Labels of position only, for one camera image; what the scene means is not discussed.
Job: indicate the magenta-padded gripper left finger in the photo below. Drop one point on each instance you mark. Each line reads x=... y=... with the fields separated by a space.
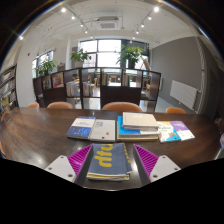
x=60 y=166

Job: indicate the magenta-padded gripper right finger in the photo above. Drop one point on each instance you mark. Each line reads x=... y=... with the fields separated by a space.
x=165 y=167

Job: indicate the blue towel with yellow letters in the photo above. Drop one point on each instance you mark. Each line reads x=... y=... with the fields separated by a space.
x=108 y=160

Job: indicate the colourful white booklet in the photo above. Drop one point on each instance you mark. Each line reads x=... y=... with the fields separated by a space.
x=166 y=131

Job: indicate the grey-white hardcover book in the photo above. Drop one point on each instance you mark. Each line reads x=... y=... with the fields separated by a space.
x=140 y=120

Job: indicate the large blue-covered book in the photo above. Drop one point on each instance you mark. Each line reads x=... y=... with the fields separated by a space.
x=125 y=131

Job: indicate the orange chair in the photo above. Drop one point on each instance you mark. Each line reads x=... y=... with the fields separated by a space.
x=33 y=105
x=121 y=106
x=175 y=110
x=60 y=105

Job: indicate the dark open shelf unit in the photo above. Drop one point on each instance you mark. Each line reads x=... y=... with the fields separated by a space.
x=120 y=95

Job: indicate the potted green plant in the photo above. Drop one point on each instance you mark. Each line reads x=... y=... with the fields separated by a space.
x=80 y=56
x=46 y=66
x=130 y=54

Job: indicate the ceiling air conditioner unit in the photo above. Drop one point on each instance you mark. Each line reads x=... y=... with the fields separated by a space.
x=107 y=23

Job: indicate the ceiling spot lights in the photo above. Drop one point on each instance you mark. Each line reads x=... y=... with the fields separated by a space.
x=156 y=9

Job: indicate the white wall radiator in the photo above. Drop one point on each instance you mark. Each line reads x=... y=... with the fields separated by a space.
x=183 y=94

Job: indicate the tall wall bookcase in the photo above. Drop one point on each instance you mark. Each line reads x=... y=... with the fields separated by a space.
x=7 y=90

